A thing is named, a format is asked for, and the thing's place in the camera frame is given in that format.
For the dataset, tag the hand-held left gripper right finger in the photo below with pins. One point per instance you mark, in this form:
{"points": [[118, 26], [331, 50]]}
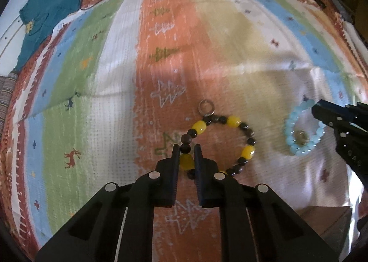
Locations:
{"points": [[198, 175]]}

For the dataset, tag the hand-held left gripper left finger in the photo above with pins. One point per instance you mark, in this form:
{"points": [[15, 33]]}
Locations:
{"points": [[174, 170]]}

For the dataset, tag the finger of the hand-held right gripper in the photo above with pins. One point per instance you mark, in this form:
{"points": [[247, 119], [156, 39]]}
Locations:
{"points": [[355, 112], [323, 115]]}

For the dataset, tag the silver metal tin box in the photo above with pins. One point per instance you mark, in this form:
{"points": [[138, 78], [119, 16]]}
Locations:
{"points": [[325, 224]]}

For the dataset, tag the striped colourful mat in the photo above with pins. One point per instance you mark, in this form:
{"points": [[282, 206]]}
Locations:
{"points": [[115, 78]]}

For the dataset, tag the grey striped pillow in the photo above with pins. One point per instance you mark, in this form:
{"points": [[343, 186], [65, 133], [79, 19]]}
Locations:
{"points": [[5, 95]]}

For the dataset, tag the teal garment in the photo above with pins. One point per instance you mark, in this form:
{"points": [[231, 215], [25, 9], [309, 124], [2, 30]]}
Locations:
{"points": [[49, 6]]}

